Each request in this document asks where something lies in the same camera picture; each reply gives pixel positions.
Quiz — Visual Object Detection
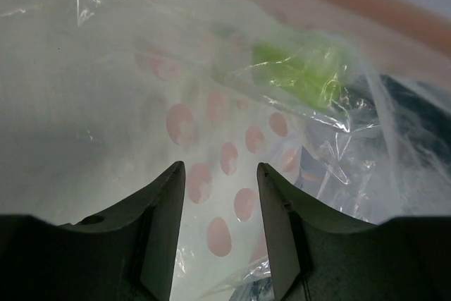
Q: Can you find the clear zip top bag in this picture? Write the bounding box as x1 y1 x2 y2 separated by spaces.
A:
1 0 450 300

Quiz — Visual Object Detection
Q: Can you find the green fake apple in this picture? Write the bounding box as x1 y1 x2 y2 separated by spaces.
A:
252 43 350 110

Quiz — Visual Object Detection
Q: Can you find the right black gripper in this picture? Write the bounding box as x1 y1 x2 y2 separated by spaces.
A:
299 73 451 224

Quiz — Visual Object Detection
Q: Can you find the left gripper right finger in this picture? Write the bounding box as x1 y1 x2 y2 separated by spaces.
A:
257 163 450 300

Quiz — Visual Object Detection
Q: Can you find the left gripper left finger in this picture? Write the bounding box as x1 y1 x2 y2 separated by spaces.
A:
1 161 185 300

